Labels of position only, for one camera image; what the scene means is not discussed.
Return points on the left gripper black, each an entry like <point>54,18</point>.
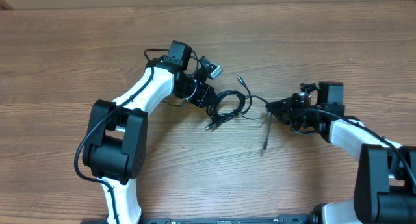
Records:
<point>205,96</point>

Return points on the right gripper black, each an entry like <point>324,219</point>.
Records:
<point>290,110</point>

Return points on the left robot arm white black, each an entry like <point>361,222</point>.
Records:
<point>114,148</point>

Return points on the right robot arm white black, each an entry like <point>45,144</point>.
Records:
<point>385,182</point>

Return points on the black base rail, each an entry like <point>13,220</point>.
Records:
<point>227,220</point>

